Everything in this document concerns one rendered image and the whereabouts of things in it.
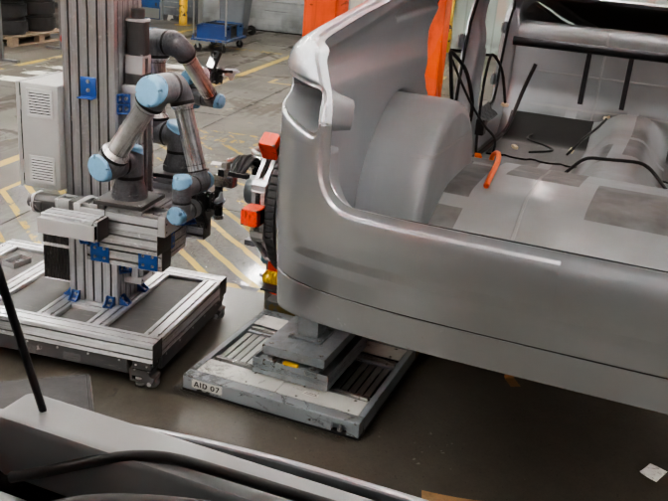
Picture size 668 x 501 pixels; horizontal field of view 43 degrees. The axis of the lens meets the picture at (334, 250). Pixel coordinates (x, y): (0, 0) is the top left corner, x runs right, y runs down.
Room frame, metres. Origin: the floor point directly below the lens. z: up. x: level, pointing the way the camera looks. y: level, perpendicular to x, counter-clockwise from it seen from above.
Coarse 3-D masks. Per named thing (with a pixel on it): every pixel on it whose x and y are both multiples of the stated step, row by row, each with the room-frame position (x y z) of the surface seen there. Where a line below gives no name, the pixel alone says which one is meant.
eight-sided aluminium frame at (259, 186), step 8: (264, 160) 3.35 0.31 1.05; (272, 160) 3.34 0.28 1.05; (264, 168) 3.35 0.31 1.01; (272, 168) 3.31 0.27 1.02; (256, 176) 3.30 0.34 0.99; (256, 184) 3.27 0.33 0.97; (264, 184) 3.26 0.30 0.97; (256, 192) 3.27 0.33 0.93; (264, 192) 3.26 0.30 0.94; (256, 200) 3.29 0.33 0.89; (264, 200) 3.26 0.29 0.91; (256, 232) 3.26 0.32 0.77; (256, 240) 3.28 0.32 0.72; (264, 248) 3.32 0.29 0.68; (264, 256) 3.39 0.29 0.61
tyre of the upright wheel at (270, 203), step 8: (272, 176) 3.23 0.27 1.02; (272, 184) 3.22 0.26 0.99; (272, 192) 3.20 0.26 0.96; (272, 200) 3.19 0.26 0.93; (264, 208) 3.20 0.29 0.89; (272, 208) 3.18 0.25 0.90; (264, 216) 3.19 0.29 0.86; (272, 216) 3.18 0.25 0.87; (264, 224) 3.20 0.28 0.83; (272, 224) 3.17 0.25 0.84; (264, 232) 3.19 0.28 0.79; (272, 232) 3.18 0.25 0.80; (264, 240) 3.21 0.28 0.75; (272, 240) 3.19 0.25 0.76; (272, 248) 3.20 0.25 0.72; (272, 256) 3.23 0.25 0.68; (272, 264) 3.28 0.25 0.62
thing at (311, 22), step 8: (304, 0) 4.00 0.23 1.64; (312, 0) 3.99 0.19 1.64; (320, 0) 3.97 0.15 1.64; (328, 0) 3.96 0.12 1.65; (336, 0) 3.95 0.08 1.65; (344, 0) 4.04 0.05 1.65; (304, 8) 4.00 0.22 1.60; (312, 8) 3.99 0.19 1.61; (320, 8) 3.97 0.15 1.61; (328, 8) 3.96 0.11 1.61; (336, 8) 3.95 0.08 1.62; (344, 8) 4.04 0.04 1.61; (304, 16) 4.00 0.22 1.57; (312, 16) 3.99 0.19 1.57; (320, 16) 3.97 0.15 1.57; (328, 16) 3.96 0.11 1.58; (336, 16) 3.96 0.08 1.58; (304, 24) 4.00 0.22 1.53; (312, 24) 3.99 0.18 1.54; (320, 24) 3.97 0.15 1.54; (304, 32) 4.00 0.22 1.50
